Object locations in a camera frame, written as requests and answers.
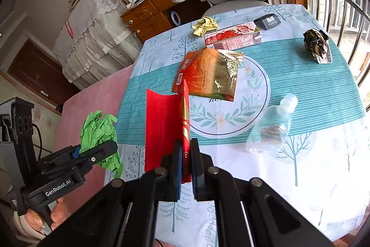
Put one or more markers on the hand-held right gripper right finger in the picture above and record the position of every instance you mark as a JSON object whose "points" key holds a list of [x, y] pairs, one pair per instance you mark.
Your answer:
{"points": [[198, 171]]}

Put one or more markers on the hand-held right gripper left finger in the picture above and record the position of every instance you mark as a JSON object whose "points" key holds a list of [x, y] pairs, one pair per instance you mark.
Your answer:
{"points": [[177, 171]]}

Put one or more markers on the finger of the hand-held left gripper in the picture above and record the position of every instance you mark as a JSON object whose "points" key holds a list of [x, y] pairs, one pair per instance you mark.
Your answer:
{"points": [[76, 151], [98, 156]]}

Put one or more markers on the green paper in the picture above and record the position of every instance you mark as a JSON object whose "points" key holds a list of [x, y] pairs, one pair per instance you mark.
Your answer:
{"points": [[98, 131]]}

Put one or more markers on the red paper envelope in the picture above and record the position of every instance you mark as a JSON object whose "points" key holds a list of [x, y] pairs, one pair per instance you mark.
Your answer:
{"points": [[162, 125]]}

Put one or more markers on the clear plastic bottle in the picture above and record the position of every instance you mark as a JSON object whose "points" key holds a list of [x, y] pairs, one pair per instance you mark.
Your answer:
{"points": [[268, 128]]}

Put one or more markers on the orange snack bag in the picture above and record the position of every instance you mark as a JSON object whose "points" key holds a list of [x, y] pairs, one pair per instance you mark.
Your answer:
{"points": [[196, 73]]}

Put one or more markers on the red juice carton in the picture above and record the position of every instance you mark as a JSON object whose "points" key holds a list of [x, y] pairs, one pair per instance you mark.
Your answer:
{"points": [[231, 35]]}

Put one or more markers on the yellow paper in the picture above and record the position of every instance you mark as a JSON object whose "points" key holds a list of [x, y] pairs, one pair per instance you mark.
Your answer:
{"points": [[203, 25]]}

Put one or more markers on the small black box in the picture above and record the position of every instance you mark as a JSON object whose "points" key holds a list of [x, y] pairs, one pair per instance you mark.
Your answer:
{"points": [[268, 21]]}

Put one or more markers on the dark foil wrapper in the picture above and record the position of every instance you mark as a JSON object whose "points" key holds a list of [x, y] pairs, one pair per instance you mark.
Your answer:
{"points": [[315, 43]]}

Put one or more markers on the person's left hand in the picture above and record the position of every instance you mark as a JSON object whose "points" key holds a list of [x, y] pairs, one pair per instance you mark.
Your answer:
{"points": [[59, 215]]}

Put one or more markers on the wooden door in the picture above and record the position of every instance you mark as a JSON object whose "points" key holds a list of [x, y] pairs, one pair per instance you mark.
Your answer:
{"points": [[37, 76]]}

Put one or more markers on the white lace-covered furniture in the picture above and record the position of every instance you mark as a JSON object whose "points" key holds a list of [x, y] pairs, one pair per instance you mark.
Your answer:
{"points": [[86, 41]]}

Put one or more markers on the table with patterned cloth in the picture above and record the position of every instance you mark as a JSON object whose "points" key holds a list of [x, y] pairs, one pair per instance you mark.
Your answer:
{"points": [[303, 90]]}

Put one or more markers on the wooden writing desk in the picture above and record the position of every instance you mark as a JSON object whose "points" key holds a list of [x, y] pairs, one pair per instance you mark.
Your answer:
{"points": [[150, 15]]}

